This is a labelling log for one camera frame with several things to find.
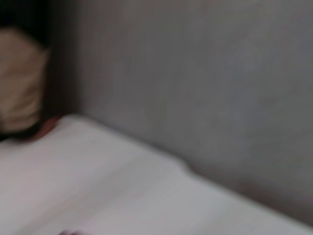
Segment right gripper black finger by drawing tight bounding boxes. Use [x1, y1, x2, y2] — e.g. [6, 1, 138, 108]
[0, 122, 44, 142]
[0, 0, 49, 47]

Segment yellow plastic banana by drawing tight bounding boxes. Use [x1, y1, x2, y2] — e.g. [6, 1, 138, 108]
[0, 26, 51, 134]

